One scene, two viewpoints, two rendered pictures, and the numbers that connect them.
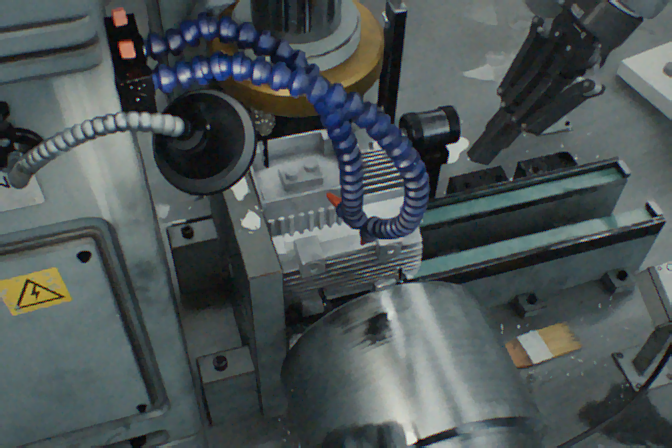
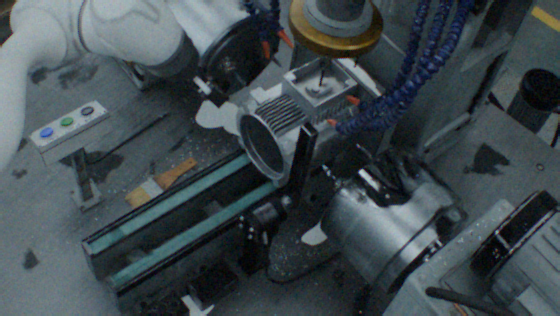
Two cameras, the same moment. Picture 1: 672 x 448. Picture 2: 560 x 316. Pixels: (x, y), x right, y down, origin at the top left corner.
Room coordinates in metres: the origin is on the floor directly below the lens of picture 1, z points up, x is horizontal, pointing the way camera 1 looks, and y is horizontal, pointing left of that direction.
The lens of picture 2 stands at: (1.46, -0.45, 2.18)
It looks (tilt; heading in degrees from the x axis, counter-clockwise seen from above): 55 degrees down; 152
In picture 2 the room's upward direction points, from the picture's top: 11 degrees clockwise
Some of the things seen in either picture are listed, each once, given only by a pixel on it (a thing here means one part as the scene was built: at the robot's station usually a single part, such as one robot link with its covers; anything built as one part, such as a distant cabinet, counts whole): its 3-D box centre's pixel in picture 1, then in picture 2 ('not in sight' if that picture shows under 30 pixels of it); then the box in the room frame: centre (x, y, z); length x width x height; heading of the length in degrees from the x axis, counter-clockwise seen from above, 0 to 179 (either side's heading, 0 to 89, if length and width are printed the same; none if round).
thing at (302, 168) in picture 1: (299, 183); (318, 90); (0.64, 0.05, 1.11); 0.12 x 0.11 x 0.07; 109
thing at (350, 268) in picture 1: (329, 224); (297, 126); (0.66, 0.01, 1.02); 0.20 x 0.19 x 0.19; 109
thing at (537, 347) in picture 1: (517, 354); (161, 182); (0.59, -0.28, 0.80); 0.21 x 0.05 x 0.01; 114
